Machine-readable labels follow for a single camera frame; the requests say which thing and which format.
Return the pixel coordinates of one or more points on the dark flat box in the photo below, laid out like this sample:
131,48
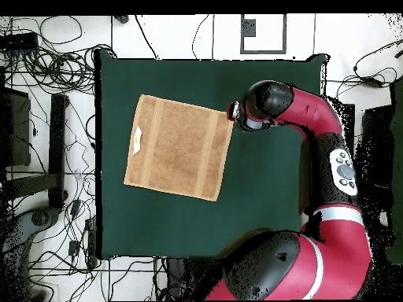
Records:
376,144
17,132

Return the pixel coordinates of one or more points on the black power adapter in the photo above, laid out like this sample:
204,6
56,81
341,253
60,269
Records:
74,248
75,207

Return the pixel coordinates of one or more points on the tan terry towel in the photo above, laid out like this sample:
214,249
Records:
179,148

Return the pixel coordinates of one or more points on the black power strip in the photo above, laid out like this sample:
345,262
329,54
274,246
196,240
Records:
91,239

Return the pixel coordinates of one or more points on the dark green table cloth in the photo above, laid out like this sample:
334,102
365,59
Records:
157,226

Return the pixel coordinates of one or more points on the dark green draped cloth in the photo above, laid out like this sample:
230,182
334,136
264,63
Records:
398,157

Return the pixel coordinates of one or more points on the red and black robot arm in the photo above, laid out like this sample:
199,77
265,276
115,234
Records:
330,251

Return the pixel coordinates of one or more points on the dark chair base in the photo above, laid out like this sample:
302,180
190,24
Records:
37,218

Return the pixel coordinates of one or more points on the grey square floor frame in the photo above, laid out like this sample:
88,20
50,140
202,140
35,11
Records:
263,52

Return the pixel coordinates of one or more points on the small dark grey square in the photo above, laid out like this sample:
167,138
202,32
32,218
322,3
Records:
249,28

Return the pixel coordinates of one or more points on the black stand foot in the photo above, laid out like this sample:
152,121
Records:
57,141
349,110

